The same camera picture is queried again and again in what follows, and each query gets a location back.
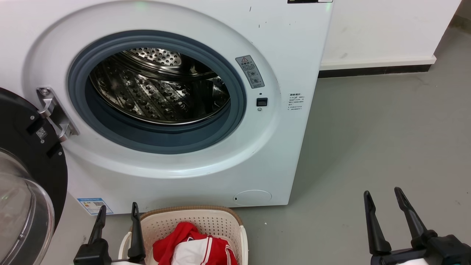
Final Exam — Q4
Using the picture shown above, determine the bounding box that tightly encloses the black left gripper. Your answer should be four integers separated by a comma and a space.
73, 202, 146, 265

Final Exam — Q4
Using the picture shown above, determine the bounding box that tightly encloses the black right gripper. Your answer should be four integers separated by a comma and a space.
363, 187, 471, 265

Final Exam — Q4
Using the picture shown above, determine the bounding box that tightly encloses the red and white jersey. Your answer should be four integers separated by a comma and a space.
153, 222, 239, 265

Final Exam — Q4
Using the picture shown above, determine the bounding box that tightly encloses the cream perforated laundry basket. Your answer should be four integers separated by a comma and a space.
118, 205, 249, 265

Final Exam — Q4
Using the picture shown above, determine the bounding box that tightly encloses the stainless steel washing machine drum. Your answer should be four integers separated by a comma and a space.
89, 47, 231, 125

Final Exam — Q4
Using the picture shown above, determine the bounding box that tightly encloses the washing machine door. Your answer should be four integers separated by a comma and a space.
0, 87, 68, 265

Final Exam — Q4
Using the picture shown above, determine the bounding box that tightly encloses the blue energy label sticker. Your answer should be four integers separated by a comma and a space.
77, 198, 114, 215

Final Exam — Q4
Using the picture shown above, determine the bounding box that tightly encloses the grey rubber door gasket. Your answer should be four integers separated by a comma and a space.
67, 30, 247, 154

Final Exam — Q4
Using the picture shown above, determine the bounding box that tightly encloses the metal door hinge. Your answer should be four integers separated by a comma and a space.
36, 87, 79, 142

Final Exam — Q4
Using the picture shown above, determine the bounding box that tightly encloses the white front-load washing machine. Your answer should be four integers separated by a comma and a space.
0, 0, 333, 215

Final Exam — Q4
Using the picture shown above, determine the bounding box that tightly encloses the round white filter cover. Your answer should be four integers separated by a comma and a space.
233, 190, 272, 206

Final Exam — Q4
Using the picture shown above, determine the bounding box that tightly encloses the black baseboard strip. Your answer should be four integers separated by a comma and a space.
318, 64, 432, 78

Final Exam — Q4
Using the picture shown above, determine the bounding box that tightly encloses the small printed text label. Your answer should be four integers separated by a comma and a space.
288, 93, 305, 111

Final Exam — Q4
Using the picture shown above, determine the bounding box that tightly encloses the grey warning sticker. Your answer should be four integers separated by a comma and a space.
235, 55, 265, 89

